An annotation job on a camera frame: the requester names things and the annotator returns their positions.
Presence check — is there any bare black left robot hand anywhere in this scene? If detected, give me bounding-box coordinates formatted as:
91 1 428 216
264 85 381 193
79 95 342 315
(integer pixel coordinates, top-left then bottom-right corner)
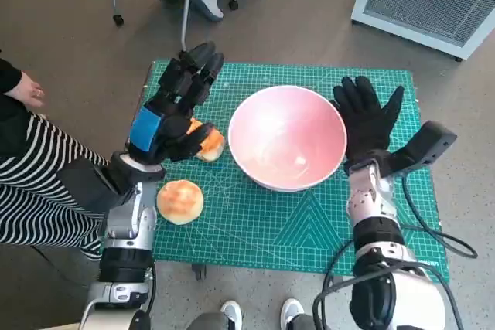
127 40 225 165

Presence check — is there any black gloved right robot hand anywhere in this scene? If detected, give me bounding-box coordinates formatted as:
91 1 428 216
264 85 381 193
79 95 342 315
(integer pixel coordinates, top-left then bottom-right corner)
330 75 405 163

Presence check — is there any oblong striped toy bread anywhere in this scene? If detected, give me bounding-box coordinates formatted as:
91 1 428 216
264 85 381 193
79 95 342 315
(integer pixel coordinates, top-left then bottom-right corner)
189 117 226 162

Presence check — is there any round toy bread bun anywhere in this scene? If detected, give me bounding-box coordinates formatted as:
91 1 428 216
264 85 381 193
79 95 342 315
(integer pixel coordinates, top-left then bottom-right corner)
155 179 205 226

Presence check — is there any pink bowl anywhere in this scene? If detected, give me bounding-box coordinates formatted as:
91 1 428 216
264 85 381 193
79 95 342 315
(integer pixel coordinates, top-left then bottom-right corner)
227 84 348 193

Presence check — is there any green cutting mat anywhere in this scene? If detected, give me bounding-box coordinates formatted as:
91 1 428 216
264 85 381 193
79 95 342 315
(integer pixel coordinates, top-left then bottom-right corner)
143 60 452 284

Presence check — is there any person's hand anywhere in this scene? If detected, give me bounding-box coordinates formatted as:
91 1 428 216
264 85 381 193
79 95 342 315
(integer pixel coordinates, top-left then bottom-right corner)
5 71 46 110

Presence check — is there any person in striped clothing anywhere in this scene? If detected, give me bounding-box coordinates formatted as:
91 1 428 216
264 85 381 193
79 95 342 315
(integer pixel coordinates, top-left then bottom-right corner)
0 57 111 261

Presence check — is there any person with white shoes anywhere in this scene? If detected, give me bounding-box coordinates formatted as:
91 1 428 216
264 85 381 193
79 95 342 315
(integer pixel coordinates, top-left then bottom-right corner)
187 298 322 330

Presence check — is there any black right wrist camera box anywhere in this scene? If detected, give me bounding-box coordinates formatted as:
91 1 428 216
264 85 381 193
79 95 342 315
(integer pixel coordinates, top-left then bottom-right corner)
381 120 458 179

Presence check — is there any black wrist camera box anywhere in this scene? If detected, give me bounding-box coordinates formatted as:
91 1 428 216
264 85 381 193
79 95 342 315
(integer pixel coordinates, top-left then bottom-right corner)
56 158 135 213
381 120 458 179

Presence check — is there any silver chair frame with castors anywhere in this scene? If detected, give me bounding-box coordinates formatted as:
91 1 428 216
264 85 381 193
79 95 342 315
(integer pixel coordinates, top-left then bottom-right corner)
111 0 239 59

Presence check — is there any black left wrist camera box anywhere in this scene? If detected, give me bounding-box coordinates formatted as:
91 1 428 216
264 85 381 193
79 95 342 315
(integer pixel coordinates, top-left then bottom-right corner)
56 158 135 213

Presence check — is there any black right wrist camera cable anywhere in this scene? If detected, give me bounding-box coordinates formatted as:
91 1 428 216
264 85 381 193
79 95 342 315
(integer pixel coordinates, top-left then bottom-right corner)
312 175 479 330

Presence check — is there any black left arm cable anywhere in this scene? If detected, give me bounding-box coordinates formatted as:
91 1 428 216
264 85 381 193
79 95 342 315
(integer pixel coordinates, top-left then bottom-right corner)
131 262 158 330

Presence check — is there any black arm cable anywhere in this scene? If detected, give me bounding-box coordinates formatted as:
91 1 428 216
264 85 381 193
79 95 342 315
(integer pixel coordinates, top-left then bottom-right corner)
312 260 465 330
131 262 158 330

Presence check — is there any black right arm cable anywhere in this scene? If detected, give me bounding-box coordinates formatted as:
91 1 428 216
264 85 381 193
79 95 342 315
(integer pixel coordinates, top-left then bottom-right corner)
312 260 465 330

